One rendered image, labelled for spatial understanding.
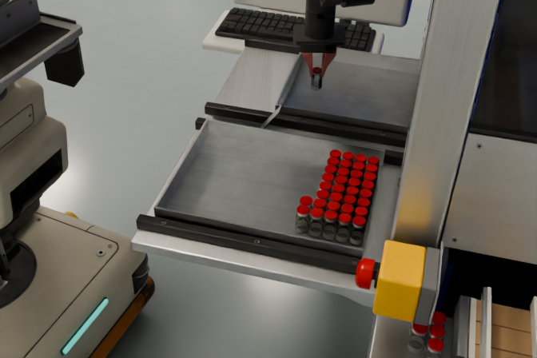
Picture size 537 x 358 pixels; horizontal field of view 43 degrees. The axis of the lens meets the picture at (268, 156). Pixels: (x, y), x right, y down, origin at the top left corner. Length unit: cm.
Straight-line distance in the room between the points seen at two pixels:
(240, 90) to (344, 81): 23
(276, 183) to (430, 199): 39
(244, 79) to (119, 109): 155
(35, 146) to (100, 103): 157
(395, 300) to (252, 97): 67
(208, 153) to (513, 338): 62
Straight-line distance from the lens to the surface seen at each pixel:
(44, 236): 204
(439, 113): 82
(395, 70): 155
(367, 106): 142
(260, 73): 151
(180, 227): 111
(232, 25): 181
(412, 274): 88
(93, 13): 379
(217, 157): 127
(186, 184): 121
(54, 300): 187
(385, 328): 102
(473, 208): 90
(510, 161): 85
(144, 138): 281
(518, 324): 101
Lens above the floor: 167
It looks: 38 degrees down
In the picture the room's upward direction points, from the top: 2 degrees clockwise
